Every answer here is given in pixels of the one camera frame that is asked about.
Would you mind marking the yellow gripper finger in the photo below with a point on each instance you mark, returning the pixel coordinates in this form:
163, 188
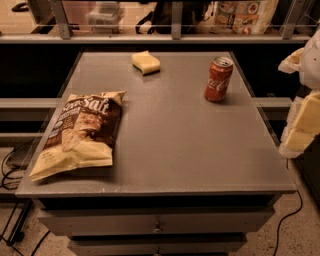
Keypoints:
303, 125
292, 63

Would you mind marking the grey drawer cabinet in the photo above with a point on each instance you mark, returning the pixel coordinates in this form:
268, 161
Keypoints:
207, 173

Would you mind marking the clear plastic container background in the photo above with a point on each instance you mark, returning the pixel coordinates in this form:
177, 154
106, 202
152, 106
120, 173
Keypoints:
105, 17

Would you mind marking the yellow sponge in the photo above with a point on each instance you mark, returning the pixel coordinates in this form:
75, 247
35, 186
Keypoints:
145, 62

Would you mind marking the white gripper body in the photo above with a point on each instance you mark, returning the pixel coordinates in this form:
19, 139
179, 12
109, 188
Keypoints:
312, 68

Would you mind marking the grey metal railing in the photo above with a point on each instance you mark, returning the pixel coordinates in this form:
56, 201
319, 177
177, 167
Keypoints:
64, 21

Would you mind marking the black bag background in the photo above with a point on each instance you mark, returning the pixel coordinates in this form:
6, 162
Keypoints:
193, 13

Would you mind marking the metal drawer knob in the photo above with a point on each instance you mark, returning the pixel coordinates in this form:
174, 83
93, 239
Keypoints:
157, 229

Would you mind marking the red coke can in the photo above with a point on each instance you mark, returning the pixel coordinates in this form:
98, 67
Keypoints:
220, 71

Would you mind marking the printed snack bag background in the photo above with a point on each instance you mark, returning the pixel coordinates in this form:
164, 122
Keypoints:
249, 17

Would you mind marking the sea salt chips bag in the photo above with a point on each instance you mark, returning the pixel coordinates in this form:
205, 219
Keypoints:
83, 135

